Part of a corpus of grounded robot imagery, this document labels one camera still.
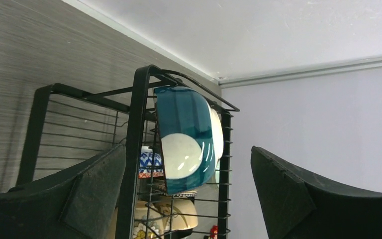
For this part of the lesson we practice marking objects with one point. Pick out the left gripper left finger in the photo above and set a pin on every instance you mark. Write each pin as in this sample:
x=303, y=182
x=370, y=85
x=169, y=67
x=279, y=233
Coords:
x=75, y=203

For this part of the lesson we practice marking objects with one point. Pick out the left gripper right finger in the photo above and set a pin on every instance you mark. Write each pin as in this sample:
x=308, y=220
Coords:
x=299, y=204

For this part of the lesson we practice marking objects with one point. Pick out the dark teal bowl white foot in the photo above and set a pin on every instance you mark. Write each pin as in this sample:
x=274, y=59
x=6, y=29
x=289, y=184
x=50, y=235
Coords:
x=190, y=137

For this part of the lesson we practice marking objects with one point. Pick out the cream bowl left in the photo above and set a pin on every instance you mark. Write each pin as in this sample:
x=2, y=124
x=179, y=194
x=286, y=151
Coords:
x=148, y=223

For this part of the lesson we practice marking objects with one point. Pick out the cream bowl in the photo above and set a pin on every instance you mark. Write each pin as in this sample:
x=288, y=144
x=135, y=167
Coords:
x=180, y=213
x=148, y=223

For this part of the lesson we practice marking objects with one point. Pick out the blue white patterned bowl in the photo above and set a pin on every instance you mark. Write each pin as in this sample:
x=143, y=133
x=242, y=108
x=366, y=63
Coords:
x=150, y=164

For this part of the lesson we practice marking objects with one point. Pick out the red patterned bowl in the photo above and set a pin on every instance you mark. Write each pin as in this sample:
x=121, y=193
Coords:
x=213, y=233

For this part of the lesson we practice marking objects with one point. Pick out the cream bowl right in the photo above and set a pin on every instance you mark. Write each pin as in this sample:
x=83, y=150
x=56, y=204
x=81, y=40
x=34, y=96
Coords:
x=180, y=213

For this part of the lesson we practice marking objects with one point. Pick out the black wire dish rack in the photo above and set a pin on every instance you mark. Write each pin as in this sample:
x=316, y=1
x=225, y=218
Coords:
x=133, y=102

